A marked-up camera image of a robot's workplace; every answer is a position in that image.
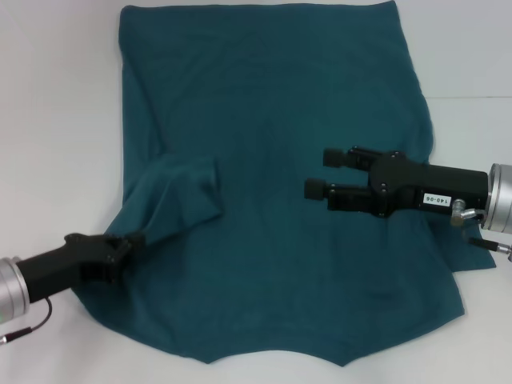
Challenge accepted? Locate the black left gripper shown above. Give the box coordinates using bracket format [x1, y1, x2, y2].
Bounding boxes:
[18, 231, 146, 304]

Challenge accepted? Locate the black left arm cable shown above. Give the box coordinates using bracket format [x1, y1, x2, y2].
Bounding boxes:
[0, 297, 55, 346]

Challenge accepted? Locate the teal blue shirt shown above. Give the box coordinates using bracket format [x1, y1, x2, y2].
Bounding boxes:
[71, 0, 499, 357]

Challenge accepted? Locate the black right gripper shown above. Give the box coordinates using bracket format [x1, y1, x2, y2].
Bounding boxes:
[303, 145, 491, 220]

